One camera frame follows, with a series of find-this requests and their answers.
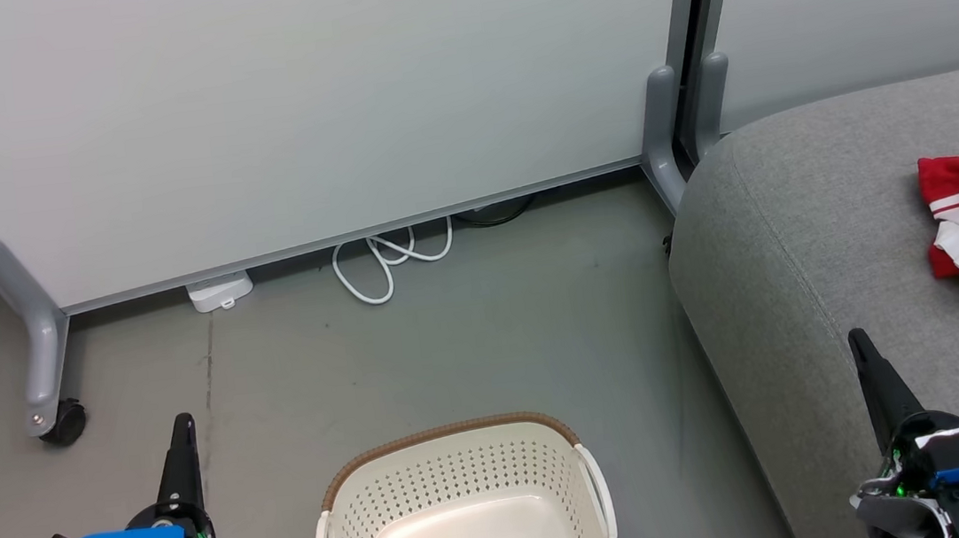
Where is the grey fabric sofa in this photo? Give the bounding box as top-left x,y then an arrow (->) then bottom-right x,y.
651,63 -> 959,538

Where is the black caster wheel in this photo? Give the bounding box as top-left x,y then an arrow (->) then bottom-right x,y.
37,397 -> 91,450

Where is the white power adapter box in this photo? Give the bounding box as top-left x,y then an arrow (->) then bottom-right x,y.
184,270 -> 256,316

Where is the long grey partition leg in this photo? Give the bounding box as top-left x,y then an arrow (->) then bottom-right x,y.
0,228 -> 82,443

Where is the white laundry basket brown rim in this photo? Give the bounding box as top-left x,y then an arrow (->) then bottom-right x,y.
303,404 -> 620,538

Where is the short grey partition foot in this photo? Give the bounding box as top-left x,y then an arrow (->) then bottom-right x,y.
686,51 -> 740,163
632,63 -> 694,217

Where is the wide white partition panel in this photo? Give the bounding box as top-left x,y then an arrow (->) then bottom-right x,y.
0,0 -> 738,323

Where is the white coiled cable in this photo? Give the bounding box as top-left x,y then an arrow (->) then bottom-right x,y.
328,215 -> 461,310

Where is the black floor cable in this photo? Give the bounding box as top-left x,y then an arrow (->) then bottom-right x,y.
450,195 -> 538,231

